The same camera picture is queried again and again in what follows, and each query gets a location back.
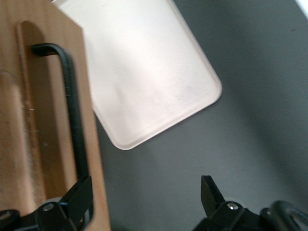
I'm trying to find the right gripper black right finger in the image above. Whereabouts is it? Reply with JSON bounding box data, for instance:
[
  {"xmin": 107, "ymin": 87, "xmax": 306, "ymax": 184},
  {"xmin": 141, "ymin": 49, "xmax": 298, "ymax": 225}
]
[{"xmin": 192, "ymin": 175, "xmax": 262, "ymax": 231}]

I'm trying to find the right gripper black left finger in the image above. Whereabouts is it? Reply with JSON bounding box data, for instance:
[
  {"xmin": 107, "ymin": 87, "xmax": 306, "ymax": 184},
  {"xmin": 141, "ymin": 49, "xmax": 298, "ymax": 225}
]
[{"xmin": 31, "ymin": 175, "xmax": 94, "ymax": 231}]

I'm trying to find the black metal drawer handle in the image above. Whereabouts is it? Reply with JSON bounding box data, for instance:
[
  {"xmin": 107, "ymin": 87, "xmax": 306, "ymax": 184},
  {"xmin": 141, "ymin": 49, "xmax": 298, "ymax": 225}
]
[{"xmin": 30, "ymin": 42, "xmax": 94, "ymax": 224}]

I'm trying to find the wooden drawer front with recess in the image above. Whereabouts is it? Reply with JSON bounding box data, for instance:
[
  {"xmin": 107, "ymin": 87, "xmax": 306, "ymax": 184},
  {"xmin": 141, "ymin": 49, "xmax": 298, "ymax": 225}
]
[{"xmin": 0, "ymin": 0, "xmax": 112, "ymax": 231}]

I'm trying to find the wooden drawer cabinet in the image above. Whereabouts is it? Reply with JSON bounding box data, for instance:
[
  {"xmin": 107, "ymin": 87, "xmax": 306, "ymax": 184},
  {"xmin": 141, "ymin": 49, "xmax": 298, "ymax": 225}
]
[{"xmin": 0, "ymin": 69, "xmax": 32, "ymax": 214}]

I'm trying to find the beige plastic tray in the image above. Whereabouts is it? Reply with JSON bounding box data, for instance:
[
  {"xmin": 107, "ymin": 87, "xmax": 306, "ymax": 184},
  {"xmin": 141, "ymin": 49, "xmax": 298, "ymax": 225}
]
[{"xmin": 51, "ymin": 0, "xmax": 223, "ymax": 151}]

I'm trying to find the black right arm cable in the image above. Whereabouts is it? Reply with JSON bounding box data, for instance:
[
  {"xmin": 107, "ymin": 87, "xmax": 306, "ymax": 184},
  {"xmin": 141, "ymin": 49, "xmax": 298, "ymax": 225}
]
[{"xmin": 261, "ymin": 200, "xmax": 308, "ymax": 231}]

